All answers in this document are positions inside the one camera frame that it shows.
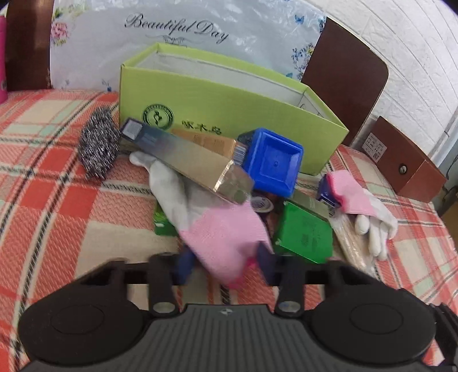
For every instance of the brown cardboard box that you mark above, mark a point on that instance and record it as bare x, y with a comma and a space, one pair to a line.
400, 161

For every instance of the small green box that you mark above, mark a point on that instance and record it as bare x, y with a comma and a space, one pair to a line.
304, 232

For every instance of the steel wool scrubber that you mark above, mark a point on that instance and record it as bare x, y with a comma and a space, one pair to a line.
98, 146

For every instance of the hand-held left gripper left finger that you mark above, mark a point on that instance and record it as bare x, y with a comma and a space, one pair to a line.
184, 266

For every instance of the white pink work glove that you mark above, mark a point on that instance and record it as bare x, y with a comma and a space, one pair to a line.
372, 218
222, 236

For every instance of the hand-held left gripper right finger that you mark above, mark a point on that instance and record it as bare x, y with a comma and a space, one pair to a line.
266, 263

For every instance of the bamboo skewer pack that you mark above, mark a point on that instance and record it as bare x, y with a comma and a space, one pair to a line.
349, 245

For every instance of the green cardboard box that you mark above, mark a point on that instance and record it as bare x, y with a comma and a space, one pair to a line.
214, 107

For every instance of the long silver gold box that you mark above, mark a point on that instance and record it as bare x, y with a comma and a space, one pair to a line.
179, 150

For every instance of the pink bottle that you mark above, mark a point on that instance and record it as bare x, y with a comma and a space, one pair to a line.
3, 60

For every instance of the orange cardboard box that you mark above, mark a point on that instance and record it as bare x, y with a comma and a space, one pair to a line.
207, 141

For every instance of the blue plastic tray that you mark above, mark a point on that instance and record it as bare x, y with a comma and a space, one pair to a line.
275, 161

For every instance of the green packet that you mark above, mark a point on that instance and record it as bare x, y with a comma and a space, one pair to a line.
162, 225

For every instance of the blue stapler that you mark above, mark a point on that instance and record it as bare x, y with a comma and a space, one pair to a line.
327, 195

